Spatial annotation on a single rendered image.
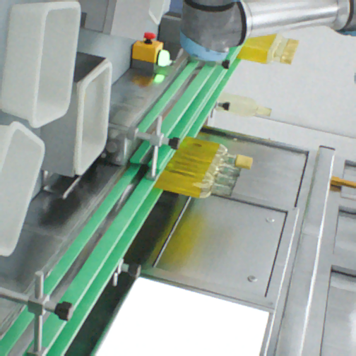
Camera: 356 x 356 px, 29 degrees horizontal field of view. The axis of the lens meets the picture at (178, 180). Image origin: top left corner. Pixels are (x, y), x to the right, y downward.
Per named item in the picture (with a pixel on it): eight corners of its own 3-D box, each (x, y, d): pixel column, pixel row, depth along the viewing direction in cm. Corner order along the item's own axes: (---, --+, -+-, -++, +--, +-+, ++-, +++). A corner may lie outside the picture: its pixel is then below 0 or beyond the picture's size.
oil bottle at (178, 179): (130, 182, 178) (209, 202, 175) (132, 163, 175) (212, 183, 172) (137, 172, 183) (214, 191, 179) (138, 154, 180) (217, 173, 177)
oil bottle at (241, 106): (198, 107, 252) (268, 122, 248) (200, 93, 249) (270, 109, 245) (202, 100, 257) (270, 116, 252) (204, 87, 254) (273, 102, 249)
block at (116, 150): (96, 161, 167) (123, 168, 166) (99, 126, 163) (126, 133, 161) (101, 155, 170) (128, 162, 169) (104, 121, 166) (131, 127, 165)
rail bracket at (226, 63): (186, 62, 213) (227, 70, 211) (188, 39, 210) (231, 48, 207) (189, 58, 217) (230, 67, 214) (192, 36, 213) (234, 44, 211)
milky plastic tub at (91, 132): (41, 170, 150) (78, 180, 148) (43, 75, 139) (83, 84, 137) (72, 138, 165) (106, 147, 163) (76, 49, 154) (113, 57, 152)
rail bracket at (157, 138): (123, 174, 167) (171, 186, 165) (128, 111, 159) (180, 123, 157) (126, 169, 170) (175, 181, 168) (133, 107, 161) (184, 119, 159)
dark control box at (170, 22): (157, 40, 222) (181, 45, 221) (159, 16, 218) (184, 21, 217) (164, 33, 229) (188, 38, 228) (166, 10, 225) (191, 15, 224)
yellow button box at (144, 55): (129, 66, 199) (153, 72, 197) (131, 42, 195) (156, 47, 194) (136, 59, 205) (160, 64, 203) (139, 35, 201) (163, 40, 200)
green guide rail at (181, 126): (129, 162, 170) (159, 169, 169) (129, 159, 170) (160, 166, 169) (251, 0, 319) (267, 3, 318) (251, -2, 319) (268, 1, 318)
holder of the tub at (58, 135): (39, 190, 153) (71, 198, 151) (42, 75, 139) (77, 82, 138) (69, 157, 167) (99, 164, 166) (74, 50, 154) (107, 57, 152)
